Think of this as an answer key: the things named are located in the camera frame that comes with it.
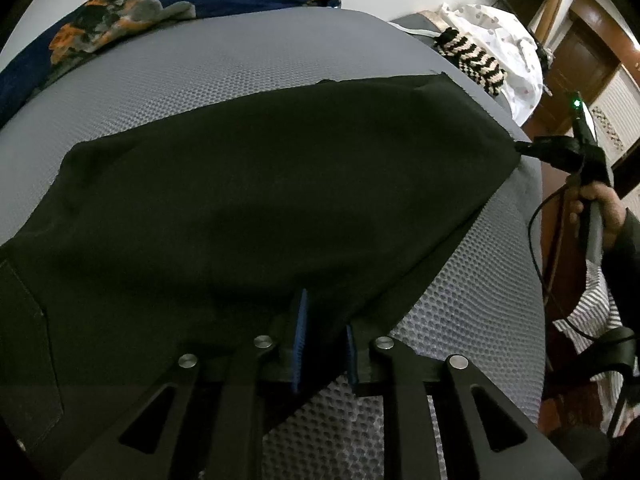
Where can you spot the brown wooden door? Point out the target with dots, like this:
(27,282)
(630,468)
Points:
(580,55)

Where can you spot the black pants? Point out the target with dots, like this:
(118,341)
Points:
(250,185)

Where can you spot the person's right hand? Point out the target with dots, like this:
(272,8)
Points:
(612,210)

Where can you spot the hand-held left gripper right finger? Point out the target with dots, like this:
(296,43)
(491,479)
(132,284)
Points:
(351,355)

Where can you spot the white dotted cloth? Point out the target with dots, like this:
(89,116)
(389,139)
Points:
(500,35)

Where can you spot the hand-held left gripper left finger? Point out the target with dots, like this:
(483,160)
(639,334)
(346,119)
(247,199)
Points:
(300,340)

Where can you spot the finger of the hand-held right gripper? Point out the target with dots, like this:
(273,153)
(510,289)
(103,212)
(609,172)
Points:
(525,150)

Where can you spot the grey mesh mattress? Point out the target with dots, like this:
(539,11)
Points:
(225,60)

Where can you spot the grey striped cloth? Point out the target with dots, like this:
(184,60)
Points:
(595,310)

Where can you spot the black and white striped knit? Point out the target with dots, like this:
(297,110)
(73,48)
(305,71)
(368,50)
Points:
(475,60)

